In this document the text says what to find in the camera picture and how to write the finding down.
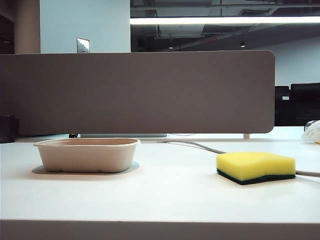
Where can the black cup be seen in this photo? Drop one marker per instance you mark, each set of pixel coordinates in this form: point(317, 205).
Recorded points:
point(8, 130)

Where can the yellow and green cleaning sponge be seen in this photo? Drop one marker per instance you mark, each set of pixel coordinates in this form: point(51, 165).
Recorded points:
point(255, 165)

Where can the red ceiling sign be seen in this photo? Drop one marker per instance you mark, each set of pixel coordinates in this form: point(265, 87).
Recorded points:
point(208, 40)

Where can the narrow black office chair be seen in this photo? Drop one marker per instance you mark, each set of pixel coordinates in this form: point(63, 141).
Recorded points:
point(282, 112)

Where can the brown fabric desk divider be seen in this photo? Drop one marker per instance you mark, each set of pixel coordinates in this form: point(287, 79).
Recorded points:
point(137, 95)

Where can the silver wall switch plate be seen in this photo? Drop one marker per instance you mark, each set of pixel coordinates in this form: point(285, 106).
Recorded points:
point(83, 45)

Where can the flat silver laptop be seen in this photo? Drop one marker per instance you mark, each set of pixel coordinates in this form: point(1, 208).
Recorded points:
point(125, 135)

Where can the wide black office chair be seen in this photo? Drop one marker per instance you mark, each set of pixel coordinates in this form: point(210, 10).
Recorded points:
point(305, 105)

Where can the black divider clamp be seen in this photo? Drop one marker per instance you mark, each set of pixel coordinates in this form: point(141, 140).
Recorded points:
point(72, 136)

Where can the white ceiling light strip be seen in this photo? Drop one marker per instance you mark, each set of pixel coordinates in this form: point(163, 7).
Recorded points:
point(225, 20)

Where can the beige building column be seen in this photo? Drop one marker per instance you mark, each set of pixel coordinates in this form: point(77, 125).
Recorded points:
point(27, 27)

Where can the beige paper lunch box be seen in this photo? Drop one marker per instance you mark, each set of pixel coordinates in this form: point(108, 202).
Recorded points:
point(87, 157)

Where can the white divider foot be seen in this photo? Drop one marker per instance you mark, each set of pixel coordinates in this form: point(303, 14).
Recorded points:
point(246, 136)

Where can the white plastic bag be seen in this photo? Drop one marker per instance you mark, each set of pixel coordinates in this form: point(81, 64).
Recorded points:
point(312, 132)

